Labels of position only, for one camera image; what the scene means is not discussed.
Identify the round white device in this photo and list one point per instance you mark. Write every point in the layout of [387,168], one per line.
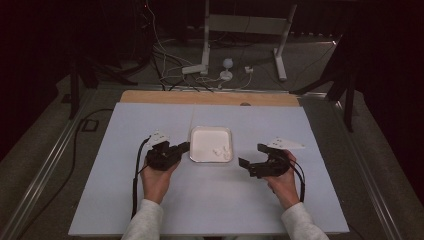
[227,68]

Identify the pale table cover sheet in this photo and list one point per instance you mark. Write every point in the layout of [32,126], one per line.
[206,196]

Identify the white plug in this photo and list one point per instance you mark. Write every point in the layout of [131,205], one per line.
[248,69]

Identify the white metal stand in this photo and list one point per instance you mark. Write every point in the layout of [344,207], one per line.
[246,24]

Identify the person's right hand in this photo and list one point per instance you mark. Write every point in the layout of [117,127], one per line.
[285,190]

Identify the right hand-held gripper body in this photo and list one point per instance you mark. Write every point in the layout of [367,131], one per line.
[275,165]

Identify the person's left hand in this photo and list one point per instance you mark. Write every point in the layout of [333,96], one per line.
[155,185]

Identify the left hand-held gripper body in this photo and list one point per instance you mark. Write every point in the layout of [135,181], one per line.
[161,158]

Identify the black square floor frame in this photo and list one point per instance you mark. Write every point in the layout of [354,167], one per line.
[90,125]

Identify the wooden table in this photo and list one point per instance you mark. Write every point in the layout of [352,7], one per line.
[186,97]

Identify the cream rectangular tray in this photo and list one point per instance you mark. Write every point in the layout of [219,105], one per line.
[206,143]

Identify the black tripod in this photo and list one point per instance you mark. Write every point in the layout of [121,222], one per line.
[75,86]
[346,83]

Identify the white power strip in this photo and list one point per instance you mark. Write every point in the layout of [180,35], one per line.
[194,69]

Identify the aluminium floor rail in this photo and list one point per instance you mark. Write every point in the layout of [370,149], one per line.
[370,180]
[40,186]

